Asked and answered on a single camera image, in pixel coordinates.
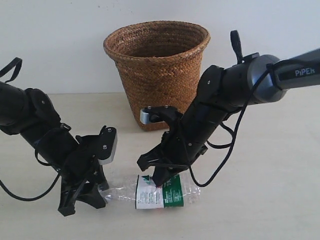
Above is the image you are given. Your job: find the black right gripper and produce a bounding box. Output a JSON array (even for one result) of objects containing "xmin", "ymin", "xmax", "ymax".
[{"xmin": 137, "ymin": 103, "xmax": 227, "ymax": 187}]

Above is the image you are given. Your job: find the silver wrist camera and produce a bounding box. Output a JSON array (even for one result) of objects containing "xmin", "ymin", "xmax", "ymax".
[
  {"xmin": 77, "ymin": 125, "xmax": 118, "ymax": 166},
  {"xmin": 140, "ymin": 105, "xmax": 182, "ymax": 128}
]

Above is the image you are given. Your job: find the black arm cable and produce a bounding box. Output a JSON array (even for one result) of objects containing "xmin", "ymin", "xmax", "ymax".
[
  {"xmin": 188, "ymin": 30, "xmax": 283, "ymax": 188},
  {"xmin": 0, "ymin": 57, "xmax": 73, "ymax": 202}
]

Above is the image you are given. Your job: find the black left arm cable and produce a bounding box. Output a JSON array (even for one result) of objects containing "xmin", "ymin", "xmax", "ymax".
[{"xmin": 0, "ymin": 57, "xmax": 73, "ymax": 202}]

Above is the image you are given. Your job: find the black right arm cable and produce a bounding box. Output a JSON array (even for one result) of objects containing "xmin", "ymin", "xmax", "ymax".
[{"xmin": 188, "ymin": 30, "xmax": 283, "ymax": 188}]

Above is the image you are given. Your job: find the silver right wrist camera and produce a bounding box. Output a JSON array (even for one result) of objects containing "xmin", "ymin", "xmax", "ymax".
[{"xmin": 140, "ymin": 105, "xmax": 182, "ymax": 128}]

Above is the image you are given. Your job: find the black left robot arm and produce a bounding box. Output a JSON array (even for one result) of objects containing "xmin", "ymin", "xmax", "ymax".
[{"xmin": 0, "ymin": 82, "xmax": 117, "ymax": 217}]

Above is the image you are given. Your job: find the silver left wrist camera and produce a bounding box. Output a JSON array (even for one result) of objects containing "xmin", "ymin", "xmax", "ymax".
[{"xmin": 77, "ymin": 125, "xmax": 118, "ymax": 166}]

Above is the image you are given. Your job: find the crushed clear plastic bottle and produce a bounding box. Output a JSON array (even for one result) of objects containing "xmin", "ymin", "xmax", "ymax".
[{"xmin": 98, "ymin": 173, "xmax": 201, "ymax": 210}]

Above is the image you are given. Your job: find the brown woven wicker basket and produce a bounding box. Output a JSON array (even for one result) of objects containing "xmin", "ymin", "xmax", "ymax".
[{"xmin": 102, "ymin": 20, "xmax": 211, "ymax": 132}]

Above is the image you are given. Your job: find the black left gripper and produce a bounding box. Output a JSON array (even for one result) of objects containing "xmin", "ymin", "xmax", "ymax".
[{"xmin": 34, "ymin": 127, "xmax": 110, "ymax": 217}]

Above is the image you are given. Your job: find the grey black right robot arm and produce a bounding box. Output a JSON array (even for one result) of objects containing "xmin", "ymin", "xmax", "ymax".
[{"xmin": 137, "ymin": 49, "xmax": 320, "ymax": 186}]

